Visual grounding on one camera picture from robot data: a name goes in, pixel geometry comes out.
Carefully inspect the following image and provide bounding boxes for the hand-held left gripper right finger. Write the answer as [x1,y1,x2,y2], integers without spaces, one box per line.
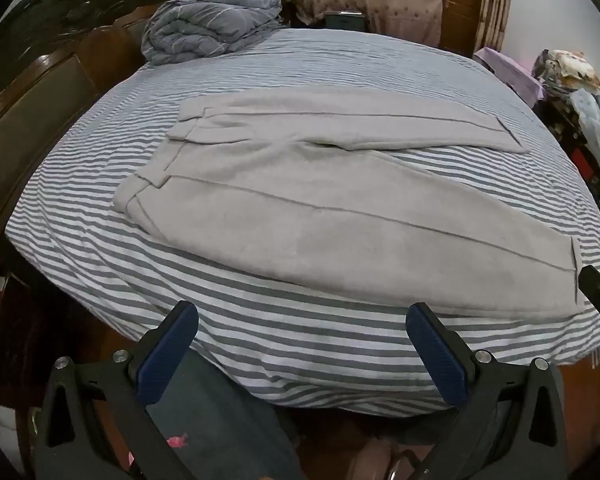
[405,302,568,480]

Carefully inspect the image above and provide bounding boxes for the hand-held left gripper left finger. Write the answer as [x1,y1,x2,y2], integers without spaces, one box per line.
[35,300,201,480]

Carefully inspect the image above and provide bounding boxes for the light grey pants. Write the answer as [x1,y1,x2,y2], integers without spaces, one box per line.
[112,91,588,322]

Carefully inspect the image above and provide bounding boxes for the grey white striped bed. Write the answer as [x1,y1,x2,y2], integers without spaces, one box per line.
[5,27,600,418]

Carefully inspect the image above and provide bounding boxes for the light blue dotted cloth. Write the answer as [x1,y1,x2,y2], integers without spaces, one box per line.
[569,87,600,183]

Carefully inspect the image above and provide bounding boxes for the floral cloth pile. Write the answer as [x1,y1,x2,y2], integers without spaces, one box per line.
[532,49,600,96]

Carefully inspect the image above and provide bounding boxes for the purple cloth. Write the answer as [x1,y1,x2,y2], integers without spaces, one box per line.
[472,47,546,107]

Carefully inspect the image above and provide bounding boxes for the dark wooden headboard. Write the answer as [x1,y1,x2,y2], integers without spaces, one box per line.
[0,0,201,233]

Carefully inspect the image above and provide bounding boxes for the narrow brown patterned curtain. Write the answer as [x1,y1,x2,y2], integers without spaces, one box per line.
[475,0,514,55]

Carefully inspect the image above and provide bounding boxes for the brown wooden door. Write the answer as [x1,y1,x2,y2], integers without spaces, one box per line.
[440,0,487,58]

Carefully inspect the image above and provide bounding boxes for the folded grey quilt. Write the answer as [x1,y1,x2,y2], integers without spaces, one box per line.
[141,0,284,66]

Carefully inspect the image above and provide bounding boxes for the dark box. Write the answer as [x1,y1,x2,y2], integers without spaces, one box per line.
[325,10,367,32]

